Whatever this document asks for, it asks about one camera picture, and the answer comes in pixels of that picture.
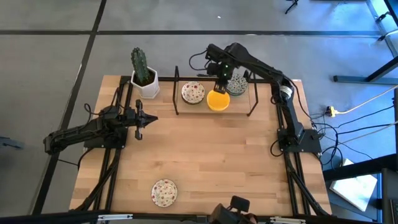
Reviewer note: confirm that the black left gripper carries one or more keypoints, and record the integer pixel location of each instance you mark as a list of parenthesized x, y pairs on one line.
[(132, 117)]

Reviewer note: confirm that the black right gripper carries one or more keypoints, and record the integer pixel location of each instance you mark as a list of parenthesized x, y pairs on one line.
[(226, 71)]

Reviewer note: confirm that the yellow mini bowl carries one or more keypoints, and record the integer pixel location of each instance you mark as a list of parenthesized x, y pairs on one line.
[(218, 102)]

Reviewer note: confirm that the green floral mini bowl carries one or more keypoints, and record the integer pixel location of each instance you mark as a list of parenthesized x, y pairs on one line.
[(193, 92), (164, 193), (237, 85)]

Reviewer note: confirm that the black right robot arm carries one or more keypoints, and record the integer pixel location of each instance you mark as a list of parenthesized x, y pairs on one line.
[(264, 70)]

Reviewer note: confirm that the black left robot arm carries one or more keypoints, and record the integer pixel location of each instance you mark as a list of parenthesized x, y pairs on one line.
[(77, 133)]

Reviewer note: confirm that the green cactus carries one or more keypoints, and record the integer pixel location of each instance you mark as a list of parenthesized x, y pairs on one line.
[(140, 65)]

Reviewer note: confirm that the black stand leg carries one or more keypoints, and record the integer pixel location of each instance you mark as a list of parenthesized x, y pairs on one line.
[(291, 7)]

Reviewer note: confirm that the yellow power strip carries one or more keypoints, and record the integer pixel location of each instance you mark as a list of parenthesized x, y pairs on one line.
[(331, 111)]

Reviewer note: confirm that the grey table leg beam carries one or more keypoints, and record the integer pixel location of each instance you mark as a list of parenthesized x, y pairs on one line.
[(351, 79)]

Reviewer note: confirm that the grey floor object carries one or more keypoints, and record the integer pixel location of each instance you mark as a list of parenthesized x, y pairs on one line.
[(11, 143)]

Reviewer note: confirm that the black desk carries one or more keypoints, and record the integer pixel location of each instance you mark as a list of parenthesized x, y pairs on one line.
[(360, 166)]

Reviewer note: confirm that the white flat box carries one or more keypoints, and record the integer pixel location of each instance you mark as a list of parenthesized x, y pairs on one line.
[(354, 186)]

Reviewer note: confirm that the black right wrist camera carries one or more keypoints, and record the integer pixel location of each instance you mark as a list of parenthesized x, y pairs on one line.
[(214, 69)]

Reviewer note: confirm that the black aluminium table frame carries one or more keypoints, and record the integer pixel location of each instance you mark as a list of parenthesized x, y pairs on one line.
[(166, 79)]

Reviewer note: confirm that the black table-level camera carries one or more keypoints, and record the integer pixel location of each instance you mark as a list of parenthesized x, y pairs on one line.
[(240, 205)]

